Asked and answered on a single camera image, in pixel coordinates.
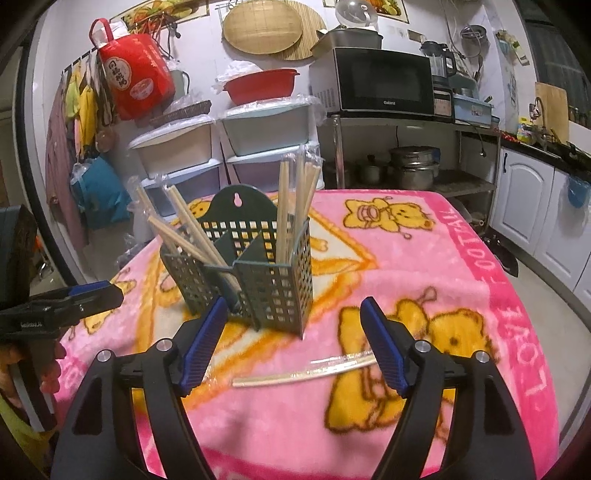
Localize black slippers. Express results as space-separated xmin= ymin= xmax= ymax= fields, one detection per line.
xmin=482 ymin=233 xmax=520 ymax=278

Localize pink printed bear blanket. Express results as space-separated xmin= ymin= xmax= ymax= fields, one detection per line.
xmin=55 ymin=187 xmax=561 ymax=480

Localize dark framed window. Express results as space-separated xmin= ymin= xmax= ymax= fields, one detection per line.
xmin=524 ymin=0 xmax=591 ymax=112

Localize dark green perforated utensil holder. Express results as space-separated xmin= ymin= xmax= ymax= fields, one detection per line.
xmin=159 ymin=184 xmax=315 ymax=341

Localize wooden cutting board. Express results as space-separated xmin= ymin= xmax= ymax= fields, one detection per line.
xmin=534 ymin=82 xmax=570 ymax=134

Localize dark blender jug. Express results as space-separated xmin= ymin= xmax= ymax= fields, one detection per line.
xmin=420 ymin=41 xmax=459 ymax=88

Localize black microwave oven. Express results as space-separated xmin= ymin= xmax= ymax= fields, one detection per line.
xmin=308 ymin=47 xmax=435 ymax=118

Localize blue hanging plastic basin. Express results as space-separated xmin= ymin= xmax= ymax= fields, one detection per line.
xmin=567 ymin=178 xmax=591 ymax=208

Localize drawer unit with grey-blue drawer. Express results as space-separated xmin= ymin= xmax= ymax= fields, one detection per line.
xmin=219 ymin=95 xmax=321 ymax=190

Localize white kitchen cabinets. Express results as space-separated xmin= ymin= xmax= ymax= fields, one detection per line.
xmin=487 ymin=148 xmax=591 ymax=301

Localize round bamboo mat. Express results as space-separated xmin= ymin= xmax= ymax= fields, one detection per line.
xmin=272 ymin=0 xmax=328 ymax=62

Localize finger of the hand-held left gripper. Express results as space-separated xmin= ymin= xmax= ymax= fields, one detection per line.
xmin=46 ymin=298 xmax=109 ymax=326
xmin=65 ymin=281 xmax=124 ymax=309

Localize person's left hand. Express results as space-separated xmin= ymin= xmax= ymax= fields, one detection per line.
xmin=37 ymin=342 xmax=68 ymax=395

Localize metal shelf rack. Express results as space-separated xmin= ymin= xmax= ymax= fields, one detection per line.
xmin=318 ymin=113 xmax=502 ymax=222

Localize red plastic basin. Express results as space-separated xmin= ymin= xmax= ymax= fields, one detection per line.
xmin=223 ymin=68 xmax=301 ymax=106

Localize teal bag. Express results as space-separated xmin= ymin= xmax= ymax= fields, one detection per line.
xmin=71 ymin=157 xmax=132 ymax=229

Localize black kitchen counter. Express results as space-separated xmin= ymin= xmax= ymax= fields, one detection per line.
xmin=501 ymin=131 xmax=591 ymax=171

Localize red fabric bag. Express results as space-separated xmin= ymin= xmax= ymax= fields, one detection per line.
xmin=90 ymin=18 xmax=176 ymax=121

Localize pink hanging cloth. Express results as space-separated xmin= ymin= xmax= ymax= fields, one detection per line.
xmin=46 ymin=88 xmax=88 ymax=250

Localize food wall poster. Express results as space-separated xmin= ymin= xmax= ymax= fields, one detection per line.
xmin=367 ymin=0 xmax=404 ymax=18

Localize light blue small appliance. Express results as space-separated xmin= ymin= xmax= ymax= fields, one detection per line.
xmin=452 ymin=92 xmax=495 ymax=127

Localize chopstick pair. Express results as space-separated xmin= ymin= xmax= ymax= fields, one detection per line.
xmin=147 ymin=216 xmax=243 ymax=294
xmin=276 ymin=158 xmax=291 ymax=264
xmin=165 ymin=185 xmax=232 ymax=271
xmin=136 ymin=185 xmax=174 ymax=250
xmin=232 ymin=352 xmax=377 ymax=389
xmin=293 ymin=150 xmax=308 ymax=232
xmin=295 ymin=161 xmax=323 ymax=232

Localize vegetable wall poster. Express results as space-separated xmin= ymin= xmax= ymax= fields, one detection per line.
xmin=122 ymin=0 xmax=195 ymax=28

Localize metal kitchen faucet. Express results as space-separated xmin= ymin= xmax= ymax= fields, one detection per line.
xmin=529 ymin=97 xmax=548 ymax=134

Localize small steel pot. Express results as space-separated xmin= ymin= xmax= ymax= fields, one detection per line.
xmin=355 ymin=161 xmax=389 ymax=183

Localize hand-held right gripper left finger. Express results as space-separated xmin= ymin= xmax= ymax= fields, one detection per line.
xmin=50 ymin=295 xmax=230 ymax=480

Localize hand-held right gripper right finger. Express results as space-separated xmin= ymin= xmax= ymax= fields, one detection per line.
xmin=359 ymin=296 xmax=541 ymax=480

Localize glass pot lid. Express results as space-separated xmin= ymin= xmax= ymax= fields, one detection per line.
xmin=333 ymin=0 xmax=380 ymax=31

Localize drawer unit with cream drawer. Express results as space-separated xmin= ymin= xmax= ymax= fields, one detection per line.
xmin=128 ymin=115 xmax=222 ymax=241

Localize yellow hanging cloth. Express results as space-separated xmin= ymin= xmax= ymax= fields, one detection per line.
xmin=65 ymin=62 xmax=100 ymax=158

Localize stack of steel pots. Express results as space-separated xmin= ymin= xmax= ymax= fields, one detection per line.
xmin=388 ymin=146 xmax=441 ymax=190

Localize round bamboo tray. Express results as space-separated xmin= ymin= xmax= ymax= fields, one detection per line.
xmin=222 ymin=0 xmax=305 ymax=55

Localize metal baking pan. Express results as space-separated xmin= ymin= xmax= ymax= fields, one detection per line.
xmin=310 ymin=28 xmax=384 ymax=54

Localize hanging metal pot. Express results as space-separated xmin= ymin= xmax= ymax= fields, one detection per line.
xmin=460 ymin=25 xmax=490 ymax=58

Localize person's yellow-green shirt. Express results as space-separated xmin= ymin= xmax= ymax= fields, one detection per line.
xmin=0 ymin=394 xmax=47 ymax=467

